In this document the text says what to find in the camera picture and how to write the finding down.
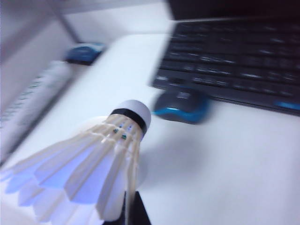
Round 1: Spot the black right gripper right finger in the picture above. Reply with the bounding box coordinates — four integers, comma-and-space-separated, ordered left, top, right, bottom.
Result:
134, 191, 152, 225

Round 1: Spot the white feather shuttlecock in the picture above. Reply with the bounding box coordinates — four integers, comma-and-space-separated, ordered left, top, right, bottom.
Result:
0, 100, 152, 225

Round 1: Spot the white green shuttlecock tube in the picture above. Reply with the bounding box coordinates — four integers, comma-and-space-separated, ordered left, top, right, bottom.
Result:
0, 60, 71, 132

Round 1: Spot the black blue computer mouse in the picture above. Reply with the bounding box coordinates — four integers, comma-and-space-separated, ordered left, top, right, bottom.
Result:
152, 90, 210, 125

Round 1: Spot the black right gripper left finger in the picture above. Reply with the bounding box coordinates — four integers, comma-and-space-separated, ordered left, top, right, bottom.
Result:
123, 191, 128, 225

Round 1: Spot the black monitor base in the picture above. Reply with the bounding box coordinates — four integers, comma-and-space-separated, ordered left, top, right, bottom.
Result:
167, 0, 300, 22

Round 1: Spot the black computer keyboard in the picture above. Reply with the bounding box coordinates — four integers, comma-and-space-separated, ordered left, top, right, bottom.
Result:
149, 19, 300, 117

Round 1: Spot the gray partition post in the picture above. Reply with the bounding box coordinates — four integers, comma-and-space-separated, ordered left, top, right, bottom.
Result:
52, 0, 82, 45

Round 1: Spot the small blue black box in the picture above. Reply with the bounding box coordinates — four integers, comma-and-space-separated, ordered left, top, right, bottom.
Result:
65, 42, 106, 66

